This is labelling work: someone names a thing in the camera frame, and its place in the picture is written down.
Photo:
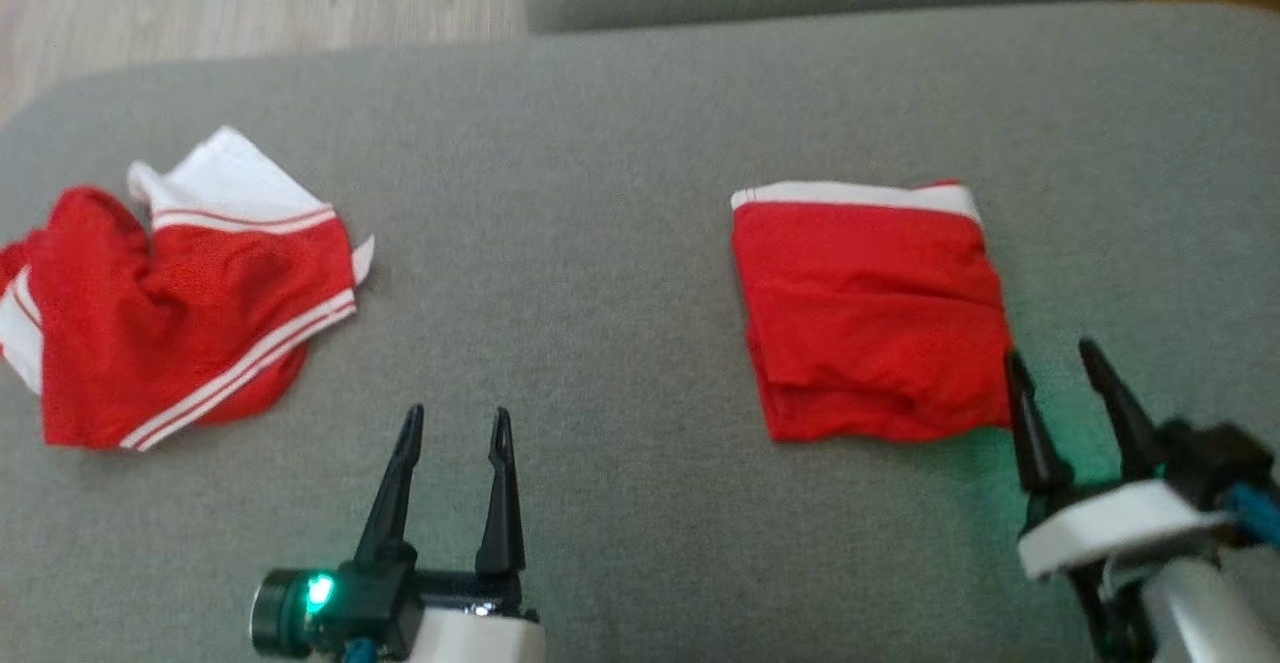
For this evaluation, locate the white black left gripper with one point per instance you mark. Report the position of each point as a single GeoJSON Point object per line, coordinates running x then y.
{"type": "Point", "coordinates": [470, 638]}

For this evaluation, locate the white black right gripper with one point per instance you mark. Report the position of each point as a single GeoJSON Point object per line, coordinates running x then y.
{"type": "Point", "coordinates": [1110, 528]}

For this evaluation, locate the red garment with white stripes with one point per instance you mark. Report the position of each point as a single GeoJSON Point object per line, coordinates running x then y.
{"type": "Point", "coordinates": [180, 323]}

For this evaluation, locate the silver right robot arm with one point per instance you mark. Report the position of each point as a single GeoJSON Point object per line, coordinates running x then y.
{"type": "Point", "coordinates": [1200, 613]}

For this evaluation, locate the folded red garment white band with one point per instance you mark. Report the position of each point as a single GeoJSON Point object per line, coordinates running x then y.
{"type": "Point", "coordinates": [870, 323]}

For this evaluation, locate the grey fabric sofa seat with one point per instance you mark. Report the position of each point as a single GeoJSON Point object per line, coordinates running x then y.
{"type": "Point", "coordinates": [620, 293]}

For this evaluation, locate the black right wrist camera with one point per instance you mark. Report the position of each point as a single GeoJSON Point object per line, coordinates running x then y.
{"type": "Point", "coordinates": [1215, 453]}

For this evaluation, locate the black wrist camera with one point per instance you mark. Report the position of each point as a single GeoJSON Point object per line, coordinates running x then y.
{"type": "Point", "coordinates": [1215, 453]}
{"type": "Point", "coordinates": [290, 613]}

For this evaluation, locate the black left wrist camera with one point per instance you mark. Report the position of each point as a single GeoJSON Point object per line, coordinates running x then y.
{"type": "Point", "coordinates": [290, 613]}

